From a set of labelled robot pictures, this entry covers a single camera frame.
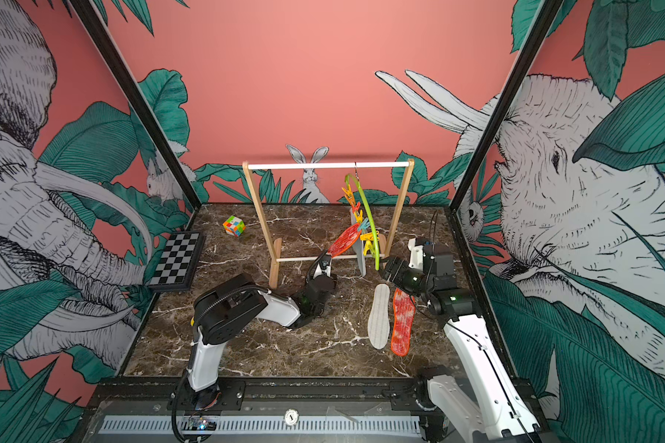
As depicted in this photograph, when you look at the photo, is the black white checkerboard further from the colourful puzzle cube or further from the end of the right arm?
the end of the right arm

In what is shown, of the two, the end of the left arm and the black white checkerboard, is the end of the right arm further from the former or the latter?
the black white checkerboard

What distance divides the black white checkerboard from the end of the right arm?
28.6 inches

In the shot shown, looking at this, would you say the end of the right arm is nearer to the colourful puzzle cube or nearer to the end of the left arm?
the end of the left arm

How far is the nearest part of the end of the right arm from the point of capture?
2.11 ft

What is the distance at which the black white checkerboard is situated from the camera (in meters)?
0.95
